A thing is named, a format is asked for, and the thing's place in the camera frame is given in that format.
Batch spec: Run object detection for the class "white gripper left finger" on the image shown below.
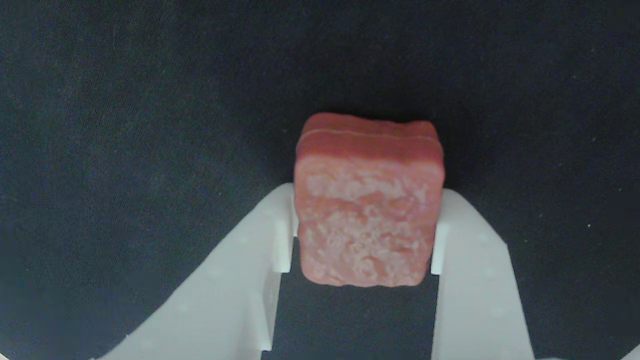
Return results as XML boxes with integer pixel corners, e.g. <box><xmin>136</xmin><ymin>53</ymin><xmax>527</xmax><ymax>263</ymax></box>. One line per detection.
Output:
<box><xmin>90</xmin><ymin>182</ymin><xmax>300</xmax><ymax>360</ymax></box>

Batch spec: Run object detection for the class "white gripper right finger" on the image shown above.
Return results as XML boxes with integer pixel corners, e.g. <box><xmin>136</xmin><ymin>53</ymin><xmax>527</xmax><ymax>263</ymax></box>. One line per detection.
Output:
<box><xmin>429</xmin><ymin>187</ymin><xmax>536</xmax><ymax>360</ymax></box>

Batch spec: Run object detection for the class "red toy block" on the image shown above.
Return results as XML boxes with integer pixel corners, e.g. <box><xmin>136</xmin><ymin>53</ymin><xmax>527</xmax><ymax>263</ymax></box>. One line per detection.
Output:
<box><xmin>293</xmin><ymin>112</ymin><xmax>446</xmax><ymax>288</ymax></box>

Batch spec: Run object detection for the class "black desk mat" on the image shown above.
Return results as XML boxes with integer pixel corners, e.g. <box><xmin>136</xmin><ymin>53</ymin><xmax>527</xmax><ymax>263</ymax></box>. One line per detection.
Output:
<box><xmin>0</xmin><ymin>0</ymin><xmax>640</xmax><ymax>360</ymax></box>

